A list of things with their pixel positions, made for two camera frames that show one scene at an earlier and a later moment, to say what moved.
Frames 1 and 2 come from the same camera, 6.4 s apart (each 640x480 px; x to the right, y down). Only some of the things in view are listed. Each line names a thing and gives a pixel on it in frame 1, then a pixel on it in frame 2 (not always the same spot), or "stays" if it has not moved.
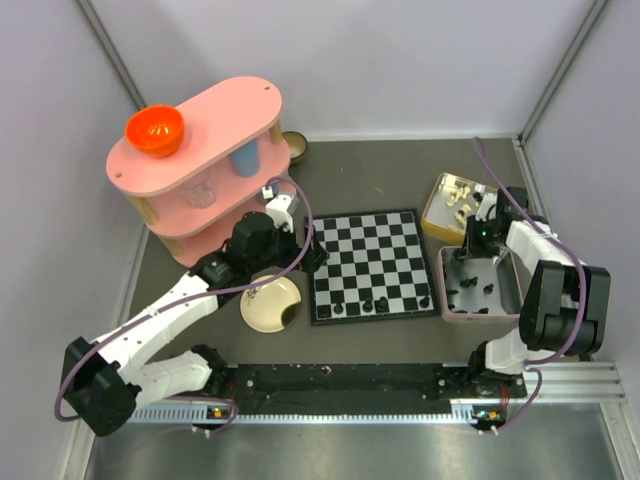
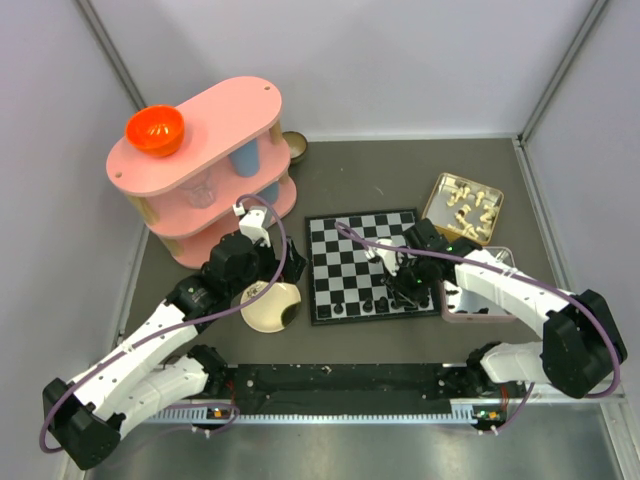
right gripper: (470, 249) → (421, 292)
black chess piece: (367, 307) stays
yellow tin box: (451, 201) stays
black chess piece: (382, 305) stays
